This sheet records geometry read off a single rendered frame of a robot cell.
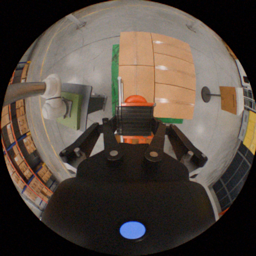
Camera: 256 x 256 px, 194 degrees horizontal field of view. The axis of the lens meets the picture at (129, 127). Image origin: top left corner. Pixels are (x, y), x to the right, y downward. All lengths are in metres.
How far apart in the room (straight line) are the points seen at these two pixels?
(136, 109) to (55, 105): 0.67
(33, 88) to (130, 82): 0.85
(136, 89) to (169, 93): 0.38
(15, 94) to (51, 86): 0.32
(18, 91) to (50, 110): 0.35
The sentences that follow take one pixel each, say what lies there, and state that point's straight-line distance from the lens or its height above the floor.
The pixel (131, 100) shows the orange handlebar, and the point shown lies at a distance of 0.17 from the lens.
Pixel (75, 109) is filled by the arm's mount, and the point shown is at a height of 0.81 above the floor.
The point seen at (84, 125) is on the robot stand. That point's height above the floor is 0.75.
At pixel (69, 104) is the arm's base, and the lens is 0.83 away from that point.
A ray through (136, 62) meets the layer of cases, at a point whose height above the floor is 0.54.
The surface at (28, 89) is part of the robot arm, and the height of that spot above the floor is 1.25.
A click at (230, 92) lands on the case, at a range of 1.56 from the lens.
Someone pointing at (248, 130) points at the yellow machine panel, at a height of 0.91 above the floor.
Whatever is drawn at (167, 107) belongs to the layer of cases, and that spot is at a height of 0.54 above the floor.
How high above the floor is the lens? 1.39
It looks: 69 degrees down
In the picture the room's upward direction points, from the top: 170 degrees counter-clockwise
